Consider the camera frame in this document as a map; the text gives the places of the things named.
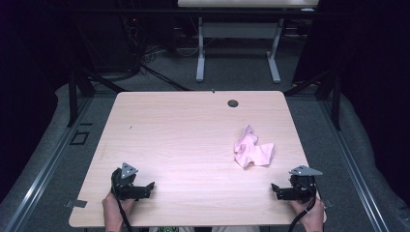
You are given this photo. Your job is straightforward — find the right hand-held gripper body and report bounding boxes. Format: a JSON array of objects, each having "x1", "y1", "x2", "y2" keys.
[{"x1": 278, "y1": 164, "x2": 324, "y2": 204}]

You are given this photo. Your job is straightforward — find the person's left hand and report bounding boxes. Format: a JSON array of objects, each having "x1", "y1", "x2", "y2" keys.
[{"x1": 102, "y1": 192, "x2": 135, "y2": 232}]

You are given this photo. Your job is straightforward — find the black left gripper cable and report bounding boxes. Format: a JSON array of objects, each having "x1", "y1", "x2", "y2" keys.
[{"x1": 110, "y1": 185, "x2": 133, "y2": 232}]

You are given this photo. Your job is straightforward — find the aluminium floor rail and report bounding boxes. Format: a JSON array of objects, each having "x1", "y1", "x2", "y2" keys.
[
  {"x1": 2, "y1": 96, "x2": 95, "y2": 232},
  {"x1": 320, "y1": 100, "x2": 391, "y2": 232}
]

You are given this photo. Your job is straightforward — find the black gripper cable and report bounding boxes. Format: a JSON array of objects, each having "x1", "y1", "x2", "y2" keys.
[
  {"x1": 287, "y1": 182, "x2": 318, "y2": 232},
  {"x1": 110, "y1": 185, "x2": 133, "y2": 232}
]

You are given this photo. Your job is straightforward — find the black metal frame stand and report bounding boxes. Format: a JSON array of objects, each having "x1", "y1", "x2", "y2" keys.
[
  {"x1": 283, "y1": 67, "x2": 343, "y2": 131},
  {"x1": 66, "y1": 18, "x2": 130, "y2": 129}
]

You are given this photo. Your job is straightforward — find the white table with grey legs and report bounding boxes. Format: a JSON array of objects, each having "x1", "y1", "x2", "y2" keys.
[{"x1": 177, "y1": 0, "x2": 320, "y2": 84}]

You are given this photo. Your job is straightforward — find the pink crumpled cloth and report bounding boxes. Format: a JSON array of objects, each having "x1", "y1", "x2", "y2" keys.
[{"x1": 233, "y1": 124, "x2": 276, "y2": 169}]

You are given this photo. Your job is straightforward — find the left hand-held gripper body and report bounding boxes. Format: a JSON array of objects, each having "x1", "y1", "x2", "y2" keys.
[{"x1": 110, "y1": 161, "x2": 147, "y2": 201}]

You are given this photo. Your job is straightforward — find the black floor cables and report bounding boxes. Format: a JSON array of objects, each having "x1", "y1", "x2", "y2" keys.
[{"x1": 96, "y1": 15, "x2": 194, "y2": 93}]

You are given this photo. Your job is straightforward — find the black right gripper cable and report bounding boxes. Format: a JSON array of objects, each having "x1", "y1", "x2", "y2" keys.
[{"x1": 287, "y1": 182, "x2": 318, "y2": 232}]

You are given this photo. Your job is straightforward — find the person's right hand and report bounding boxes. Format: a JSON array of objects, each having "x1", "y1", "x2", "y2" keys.
[{"x1": 288, "y1": 196, "x2": 327, "y2": 232}]

